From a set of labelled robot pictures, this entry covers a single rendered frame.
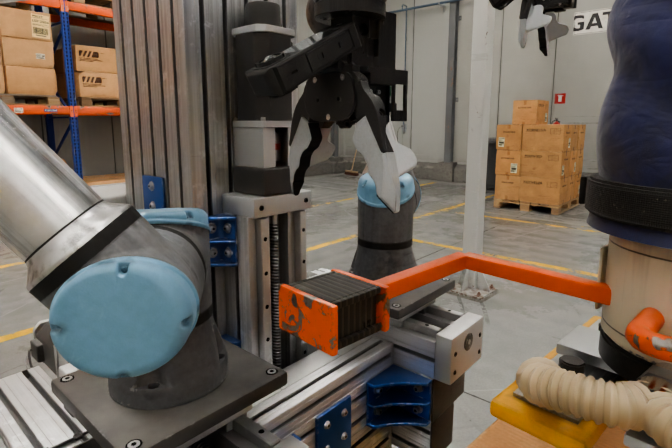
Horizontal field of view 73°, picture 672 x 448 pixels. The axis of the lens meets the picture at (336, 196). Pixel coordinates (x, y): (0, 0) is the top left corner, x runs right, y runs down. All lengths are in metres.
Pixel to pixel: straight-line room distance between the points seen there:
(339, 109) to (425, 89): 11.15
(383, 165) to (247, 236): 0.41
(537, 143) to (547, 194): 0.79
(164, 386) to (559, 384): 0.43
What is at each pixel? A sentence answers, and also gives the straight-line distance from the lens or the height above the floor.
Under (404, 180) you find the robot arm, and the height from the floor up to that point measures 1.26.
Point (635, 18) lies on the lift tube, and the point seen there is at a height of 1.48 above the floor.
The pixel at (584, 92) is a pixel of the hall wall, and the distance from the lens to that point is 10.26.
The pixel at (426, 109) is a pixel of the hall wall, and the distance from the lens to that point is 11.54.
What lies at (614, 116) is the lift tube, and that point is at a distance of 0.56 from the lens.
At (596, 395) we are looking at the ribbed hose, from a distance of 0.50.
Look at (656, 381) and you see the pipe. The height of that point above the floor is 1.14.
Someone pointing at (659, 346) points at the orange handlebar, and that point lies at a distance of 0.50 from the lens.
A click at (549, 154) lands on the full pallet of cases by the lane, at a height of 0.90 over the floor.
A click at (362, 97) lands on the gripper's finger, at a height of 1.40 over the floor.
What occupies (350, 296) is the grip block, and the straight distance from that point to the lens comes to 0.46.
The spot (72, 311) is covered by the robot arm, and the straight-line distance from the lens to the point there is 0.45.
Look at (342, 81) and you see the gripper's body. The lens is 0.45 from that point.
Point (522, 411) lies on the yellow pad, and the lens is 0.58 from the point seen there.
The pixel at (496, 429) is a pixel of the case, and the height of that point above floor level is 0.94.
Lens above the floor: 1.37
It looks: 9 degrees down
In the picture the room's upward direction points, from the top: straight up
